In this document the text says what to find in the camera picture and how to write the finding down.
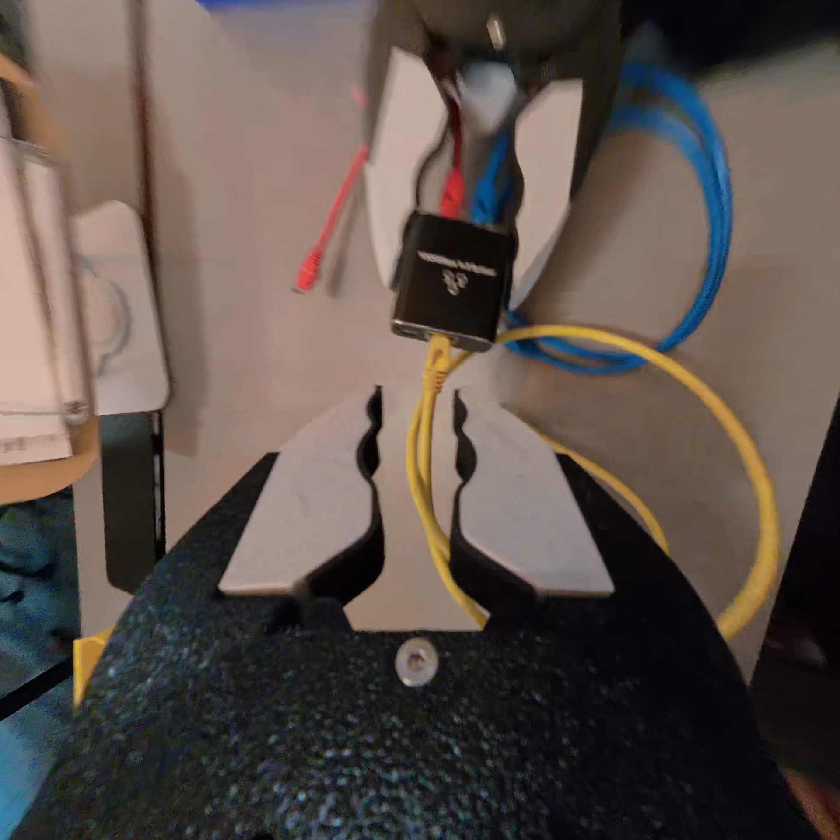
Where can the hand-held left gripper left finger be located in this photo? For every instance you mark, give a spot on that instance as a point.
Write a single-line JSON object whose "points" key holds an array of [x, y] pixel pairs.
{"points": [[308, 499]]}

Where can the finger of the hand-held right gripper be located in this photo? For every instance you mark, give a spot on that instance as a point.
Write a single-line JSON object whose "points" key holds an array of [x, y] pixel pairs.
{"points": [[394, 164], [548, 184]]}

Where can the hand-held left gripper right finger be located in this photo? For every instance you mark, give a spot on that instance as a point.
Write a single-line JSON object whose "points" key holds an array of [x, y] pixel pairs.
{"points": [[525, 505]]}

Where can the black network splitter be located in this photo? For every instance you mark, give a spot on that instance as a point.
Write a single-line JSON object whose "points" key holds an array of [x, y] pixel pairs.
{"points": [[453, 275]]}

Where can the grey desk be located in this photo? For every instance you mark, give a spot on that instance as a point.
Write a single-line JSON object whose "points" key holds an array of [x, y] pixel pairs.
{"points": [[249, 197]]}

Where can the black smartphone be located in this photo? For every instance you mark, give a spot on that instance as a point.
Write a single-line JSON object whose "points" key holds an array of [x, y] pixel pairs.
{"points": [[131, 499]]}

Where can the white stand base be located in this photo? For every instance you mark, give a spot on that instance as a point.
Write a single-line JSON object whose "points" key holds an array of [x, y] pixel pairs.
{"points": [[124, 367]]}

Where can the wooden document stand with sheets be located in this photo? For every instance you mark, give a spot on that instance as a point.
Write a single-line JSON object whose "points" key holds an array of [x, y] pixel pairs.
{"points": [[33, 295]]}

